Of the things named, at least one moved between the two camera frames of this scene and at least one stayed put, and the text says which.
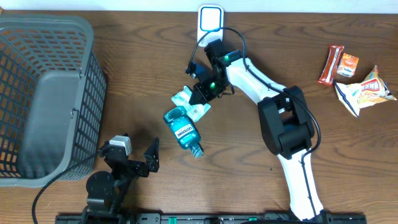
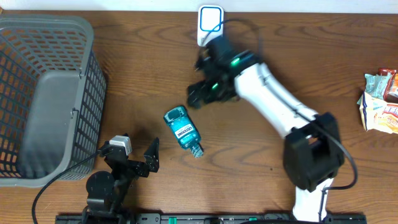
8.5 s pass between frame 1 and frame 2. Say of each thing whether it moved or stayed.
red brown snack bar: moved
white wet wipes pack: moved
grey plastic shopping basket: stayed
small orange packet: moved
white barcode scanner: stayed
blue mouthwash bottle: stayed
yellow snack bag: moved
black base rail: stayed
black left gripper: stayed
